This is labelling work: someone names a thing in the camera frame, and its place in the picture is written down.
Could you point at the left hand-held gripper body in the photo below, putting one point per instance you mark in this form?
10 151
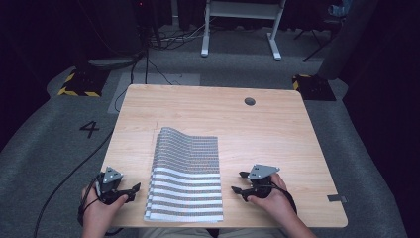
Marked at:
110 193

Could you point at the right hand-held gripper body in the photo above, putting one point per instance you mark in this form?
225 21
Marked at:
261 185

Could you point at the grey white striped woven placemat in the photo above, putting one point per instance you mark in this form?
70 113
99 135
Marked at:
186 172

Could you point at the person's left hand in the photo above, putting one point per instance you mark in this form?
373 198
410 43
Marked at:
99 211

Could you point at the person's right hand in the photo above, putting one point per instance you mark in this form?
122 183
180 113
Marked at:
279 201

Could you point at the grey table grommet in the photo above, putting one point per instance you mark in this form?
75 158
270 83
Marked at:
250 101

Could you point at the grey tape strip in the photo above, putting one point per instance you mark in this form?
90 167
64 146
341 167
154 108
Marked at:
336 199

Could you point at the black tripod stand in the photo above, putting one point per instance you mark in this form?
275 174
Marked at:
317 46

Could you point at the grey curtain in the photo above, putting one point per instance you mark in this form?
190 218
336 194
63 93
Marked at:
346 43

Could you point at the black yellow striped base plate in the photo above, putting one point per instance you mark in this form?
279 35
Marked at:
313 87
84 82

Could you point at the white metal desk frame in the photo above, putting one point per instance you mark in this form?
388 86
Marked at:
242 10

